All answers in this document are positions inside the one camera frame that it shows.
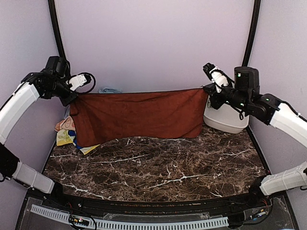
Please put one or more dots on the royal blue towel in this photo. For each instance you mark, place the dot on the royal blue towel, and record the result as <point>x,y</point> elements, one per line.
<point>72,135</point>

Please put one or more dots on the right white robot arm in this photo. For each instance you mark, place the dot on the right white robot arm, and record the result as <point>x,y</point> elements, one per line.
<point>280,115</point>

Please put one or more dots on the left black frame post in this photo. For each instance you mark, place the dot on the left black frame post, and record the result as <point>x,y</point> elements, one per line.
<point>56,28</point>

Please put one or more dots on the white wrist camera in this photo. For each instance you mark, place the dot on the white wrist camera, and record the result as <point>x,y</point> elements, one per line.
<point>77,81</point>
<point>216,76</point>

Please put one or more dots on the right black frame post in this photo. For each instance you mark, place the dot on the right black frame post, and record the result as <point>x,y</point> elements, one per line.
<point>252,32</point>

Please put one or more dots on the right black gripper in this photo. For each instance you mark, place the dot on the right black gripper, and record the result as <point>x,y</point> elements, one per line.
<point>210,88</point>

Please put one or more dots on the black frame post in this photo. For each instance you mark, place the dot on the black frame post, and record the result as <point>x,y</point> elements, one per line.
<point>56,28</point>
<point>252,32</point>

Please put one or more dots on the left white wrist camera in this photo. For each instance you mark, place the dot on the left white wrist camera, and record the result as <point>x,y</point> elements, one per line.
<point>77,81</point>

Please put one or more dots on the white plastic tub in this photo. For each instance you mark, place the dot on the white plastic tub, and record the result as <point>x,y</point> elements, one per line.
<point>225,119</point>

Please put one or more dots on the white slotted cable duct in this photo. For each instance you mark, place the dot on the white slotted cable duct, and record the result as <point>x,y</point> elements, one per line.
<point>124,222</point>

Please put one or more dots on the orange pink patterned towel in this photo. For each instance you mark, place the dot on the orange pink patterned towel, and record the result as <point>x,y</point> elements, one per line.
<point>66,124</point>

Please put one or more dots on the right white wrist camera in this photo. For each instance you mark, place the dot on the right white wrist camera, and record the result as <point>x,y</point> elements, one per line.
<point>216,76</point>

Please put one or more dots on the light blue towel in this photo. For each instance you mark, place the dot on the light blue towel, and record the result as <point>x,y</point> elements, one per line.
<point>109,90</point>

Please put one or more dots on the dark red towel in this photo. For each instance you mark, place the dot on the dark red towel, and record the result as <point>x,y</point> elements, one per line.
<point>99,118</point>

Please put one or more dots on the black front table rail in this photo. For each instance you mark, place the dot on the black front table rail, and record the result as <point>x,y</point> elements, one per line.
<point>96,207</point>

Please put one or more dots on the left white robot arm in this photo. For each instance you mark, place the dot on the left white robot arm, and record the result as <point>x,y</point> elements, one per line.
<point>23,144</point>

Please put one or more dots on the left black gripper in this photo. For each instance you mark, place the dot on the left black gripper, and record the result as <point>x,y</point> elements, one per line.
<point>65,101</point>

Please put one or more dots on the white yellow patterned towel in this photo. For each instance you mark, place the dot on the white yellow patterned towel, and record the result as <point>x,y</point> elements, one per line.
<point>64,139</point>

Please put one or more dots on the small green circuit board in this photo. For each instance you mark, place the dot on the small green circuit board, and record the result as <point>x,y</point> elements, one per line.
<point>78,221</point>

